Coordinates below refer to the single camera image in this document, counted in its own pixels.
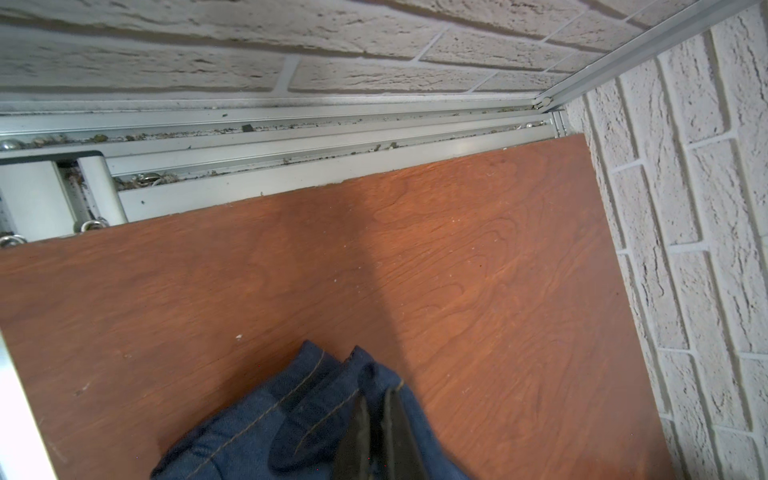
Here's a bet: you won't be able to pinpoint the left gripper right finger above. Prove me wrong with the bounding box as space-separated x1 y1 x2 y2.
382 388 428 480

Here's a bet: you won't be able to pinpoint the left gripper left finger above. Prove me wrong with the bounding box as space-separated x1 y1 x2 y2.
331 395 371 480

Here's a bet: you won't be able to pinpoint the blue denim jeans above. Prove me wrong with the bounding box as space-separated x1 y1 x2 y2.
150 341 466 479

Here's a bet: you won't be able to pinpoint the aluminium mounting rail frame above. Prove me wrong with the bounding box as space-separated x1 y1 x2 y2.
0 95 577 480

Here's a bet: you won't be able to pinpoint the left corner aluminium post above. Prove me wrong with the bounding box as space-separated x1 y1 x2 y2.
533 0 759 112

